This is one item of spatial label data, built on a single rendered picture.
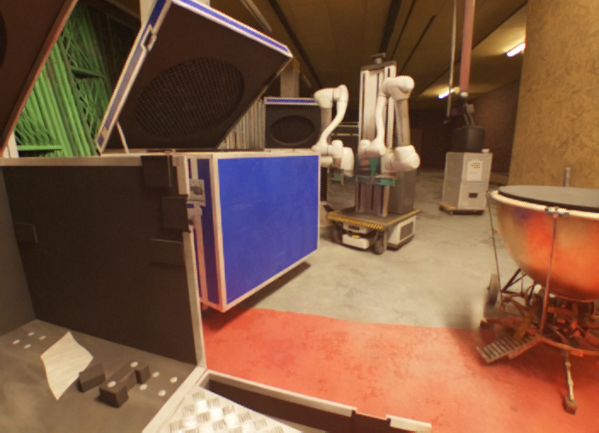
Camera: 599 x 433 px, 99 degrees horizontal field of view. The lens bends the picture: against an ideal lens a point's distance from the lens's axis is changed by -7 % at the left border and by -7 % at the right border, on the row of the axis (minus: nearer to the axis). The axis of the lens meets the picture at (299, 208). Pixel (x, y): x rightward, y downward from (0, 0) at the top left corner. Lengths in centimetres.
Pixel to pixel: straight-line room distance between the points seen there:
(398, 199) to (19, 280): 284
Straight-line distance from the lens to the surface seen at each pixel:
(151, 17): 178
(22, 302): 183
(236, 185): 142
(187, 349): 122
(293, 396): 113
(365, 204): 301
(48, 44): 141
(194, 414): 111
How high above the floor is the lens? 97
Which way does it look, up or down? 12 degrees down
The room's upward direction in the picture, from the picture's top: straight up
